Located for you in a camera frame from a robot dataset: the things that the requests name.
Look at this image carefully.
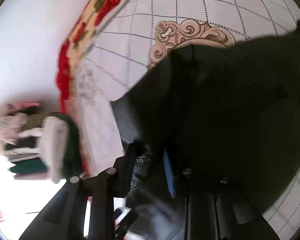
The pink garment on rack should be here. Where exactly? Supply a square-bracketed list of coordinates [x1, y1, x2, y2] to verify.
[0, 101, 44, 145]

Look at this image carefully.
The white quilted floral mat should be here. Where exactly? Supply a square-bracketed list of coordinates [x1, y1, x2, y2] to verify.
[75, 0, 300, 239]

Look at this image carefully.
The cream folded sweater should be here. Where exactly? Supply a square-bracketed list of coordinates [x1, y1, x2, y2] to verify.
[38, 116, 69, 184]

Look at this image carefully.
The dark green hanging garment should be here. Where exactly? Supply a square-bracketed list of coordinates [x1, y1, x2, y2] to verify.
[9, 158, 47, 176]

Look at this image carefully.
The green striped folded garment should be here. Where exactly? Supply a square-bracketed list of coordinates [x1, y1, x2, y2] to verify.
[56, 114, 83, 180]

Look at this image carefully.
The red floral blanket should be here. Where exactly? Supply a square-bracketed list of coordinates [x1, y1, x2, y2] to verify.
[56, 0, 122, 113]

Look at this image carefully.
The black leather jacket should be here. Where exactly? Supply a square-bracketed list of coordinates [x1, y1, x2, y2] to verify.
[111, 21, 300, 239]

